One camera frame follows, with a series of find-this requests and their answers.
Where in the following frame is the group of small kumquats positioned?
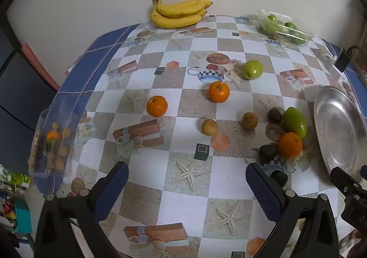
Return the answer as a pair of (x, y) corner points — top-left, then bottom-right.
(31, 122), (72, 171)

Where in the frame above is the clear plastic kumquat box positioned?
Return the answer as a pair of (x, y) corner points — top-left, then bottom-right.
(29, 105), (79, 178)

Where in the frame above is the clear plastic jujube box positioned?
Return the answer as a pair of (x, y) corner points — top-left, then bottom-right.
(256, 9), (314, 47)

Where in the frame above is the black charger cable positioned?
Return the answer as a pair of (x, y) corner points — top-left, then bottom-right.
(348, 45), (367, 59)

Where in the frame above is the round metal plate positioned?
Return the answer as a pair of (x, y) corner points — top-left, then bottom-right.
(313, 85), (367, 182)

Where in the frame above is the teal box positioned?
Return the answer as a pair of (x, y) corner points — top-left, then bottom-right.
(14, 199), (33, 234)

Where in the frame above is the dark cherry with stem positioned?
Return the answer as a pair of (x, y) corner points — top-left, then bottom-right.
(267, 107), (284, 123)

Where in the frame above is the yellow banana bunch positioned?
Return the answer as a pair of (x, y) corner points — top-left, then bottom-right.
(150, 0), (213, 29)

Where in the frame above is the round green jujube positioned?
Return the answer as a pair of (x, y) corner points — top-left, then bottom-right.
(244, 60), (264, 80)

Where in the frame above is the black charger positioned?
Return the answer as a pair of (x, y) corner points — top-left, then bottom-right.
(335, 48), (351, 73)

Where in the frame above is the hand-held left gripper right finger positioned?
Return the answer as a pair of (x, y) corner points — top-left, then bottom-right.
(246, 162), (340, 258)

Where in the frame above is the elongated green jujube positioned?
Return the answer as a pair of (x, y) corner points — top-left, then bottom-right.
(283, 107), (307, 139)

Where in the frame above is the orange tangerine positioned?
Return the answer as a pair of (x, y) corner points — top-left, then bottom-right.
(279, 132), (303, 159)
(146, 95), (168, 117)

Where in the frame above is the green packet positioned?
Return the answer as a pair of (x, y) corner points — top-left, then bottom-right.
(0, 164), (32, 185)

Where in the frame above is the group of small green jujubes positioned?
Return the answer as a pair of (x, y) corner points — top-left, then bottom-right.
(259, 14), (307, 45)

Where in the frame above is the brown longan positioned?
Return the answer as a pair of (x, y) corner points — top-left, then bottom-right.
(201, 119), (219, 136)
(242, 112), (259, 130)

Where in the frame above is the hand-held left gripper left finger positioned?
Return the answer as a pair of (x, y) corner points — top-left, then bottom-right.
(34, 161), (129, 258)

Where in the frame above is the tangerine with stem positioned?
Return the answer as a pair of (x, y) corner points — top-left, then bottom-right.
(208, 81), (230, 103)

